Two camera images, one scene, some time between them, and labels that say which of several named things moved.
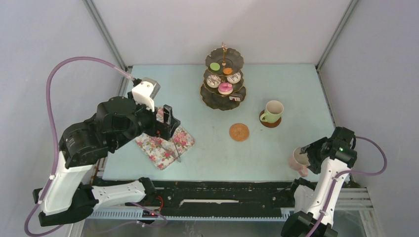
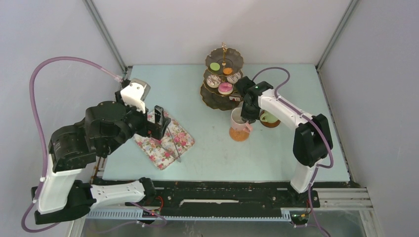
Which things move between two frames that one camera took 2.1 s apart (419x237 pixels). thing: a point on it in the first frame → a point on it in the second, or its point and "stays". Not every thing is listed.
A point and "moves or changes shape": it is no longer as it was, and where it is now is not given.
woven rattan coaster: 269,124 stays
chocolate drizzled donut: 234,78 stays
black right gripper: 315,165 → 252,118
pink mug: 299,162 moves or changes shape
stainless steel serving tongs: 177,157 stays
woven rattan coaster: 239,132 stays
